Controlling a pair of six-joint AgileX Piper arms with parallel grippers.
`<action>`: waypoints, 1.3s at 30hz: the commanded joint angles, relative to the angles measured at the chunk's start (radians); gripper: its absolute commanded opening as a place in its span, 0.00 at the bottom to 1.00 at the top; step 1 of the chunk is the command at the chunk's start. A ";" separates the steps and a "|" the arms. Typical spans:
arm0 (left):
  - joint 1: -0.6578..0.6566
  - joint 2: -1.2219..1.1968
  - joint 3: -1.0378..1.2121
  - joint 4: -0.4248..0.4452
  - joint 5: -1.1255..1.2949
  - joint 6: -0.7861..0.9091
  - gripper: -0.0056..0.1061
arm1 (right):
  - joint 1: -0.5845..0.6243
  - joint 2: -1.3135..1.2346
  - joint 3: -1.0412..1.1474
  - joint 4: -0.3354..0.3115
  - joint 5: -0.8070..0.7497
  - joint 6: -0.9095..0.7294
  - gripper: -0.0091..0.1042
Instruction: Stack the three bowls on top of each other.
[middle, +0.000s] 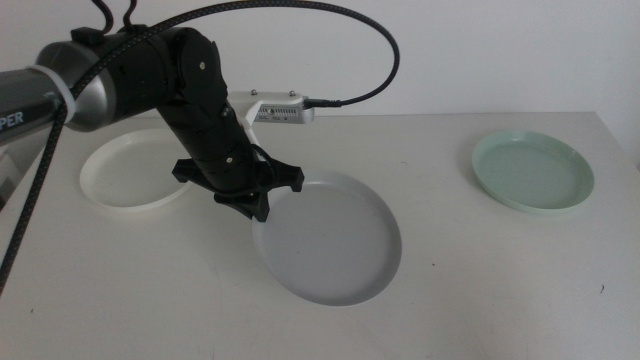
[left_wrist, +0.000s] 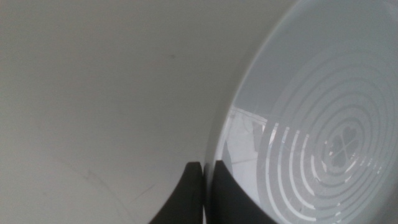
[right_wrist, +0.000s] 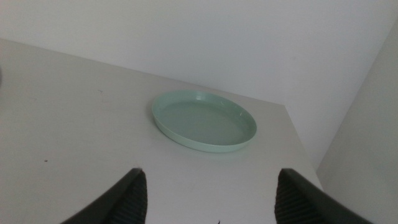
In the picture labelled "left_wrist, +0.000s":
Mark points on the grey shallow plastic bowl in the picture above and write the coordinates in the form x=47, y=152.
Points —
x=311, y=77

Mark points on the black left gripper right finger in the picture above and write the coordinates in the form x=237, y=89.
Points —
x=227, y=202

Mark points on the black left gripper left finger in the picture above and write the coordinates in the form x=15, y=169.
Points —
x=186, y=199

